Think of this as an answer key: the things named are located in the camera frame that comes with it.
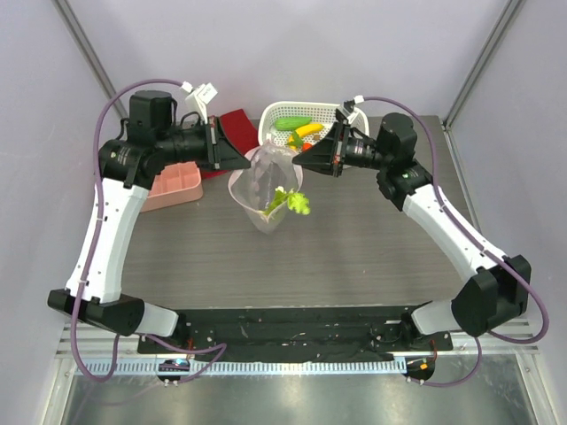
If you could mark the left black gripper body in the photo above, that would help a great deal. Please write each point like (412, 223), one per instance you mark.
(191, 146)

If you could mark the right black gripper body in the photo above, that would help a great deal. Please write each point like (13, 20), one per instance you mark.
(337, 149)

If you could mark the toy celery leek stalk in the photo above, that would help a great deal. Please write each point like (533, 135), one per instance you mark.
(295, 201)

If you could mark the clear zip top bag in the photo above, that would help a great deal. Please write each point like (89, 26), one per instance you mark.
(254, 189)

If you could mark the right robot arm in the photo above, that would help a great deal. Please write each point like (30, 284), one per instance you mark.
(490, 296)

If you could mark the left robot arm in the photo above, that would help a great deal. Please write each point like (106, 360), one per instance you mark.
(150, 139)

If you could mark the toy yellow banana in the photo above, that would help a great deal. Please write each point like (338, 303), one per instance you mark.
(297, 135)

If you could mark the red folded cloth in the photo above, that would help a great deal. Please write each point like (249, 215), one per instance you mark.
(240, 130)

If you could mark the white perforated plastic basket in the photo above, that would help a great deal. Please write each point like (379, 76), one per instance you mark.
(323, 113)

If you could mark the pink compartment tray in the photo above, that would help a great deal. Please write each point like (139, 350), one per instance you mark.
(177, 184)

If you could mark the toy green cucumber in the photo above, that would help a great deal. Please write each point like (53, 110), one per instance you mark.
(291, 123)

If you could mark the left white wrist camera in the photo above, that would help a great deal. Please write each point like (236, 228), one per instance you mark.
(198, 97)

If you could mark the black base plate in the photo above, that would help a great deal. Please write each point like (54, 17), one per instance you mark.
(330, 334)

